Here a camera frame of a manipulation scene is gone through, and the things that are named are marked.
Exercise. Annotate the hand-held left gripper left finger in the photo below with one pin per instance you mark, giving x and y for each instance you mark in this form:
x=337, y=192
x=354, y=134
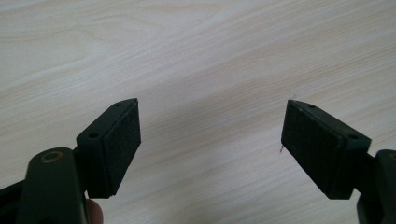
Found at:
x=106, y=149

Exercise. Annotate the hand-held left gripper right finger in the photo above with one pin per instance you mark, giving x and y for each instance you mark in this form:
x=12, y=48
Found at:
x=323, y=149

